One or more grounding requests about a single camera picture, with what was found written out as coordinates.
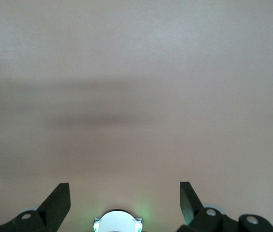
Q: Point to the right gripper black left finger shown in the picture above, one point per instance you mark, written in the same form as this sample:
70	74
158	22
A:
54	205

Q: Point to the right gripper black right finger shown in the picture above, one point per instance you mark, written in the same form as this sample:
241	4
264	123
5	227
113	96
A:
189	203

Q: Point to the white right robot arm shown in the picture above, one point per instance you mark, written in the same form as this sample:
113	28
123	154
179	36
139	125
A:
117	222

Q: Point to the brown table cloth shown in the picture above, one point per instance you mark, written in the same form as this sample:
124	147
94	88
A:
54	72

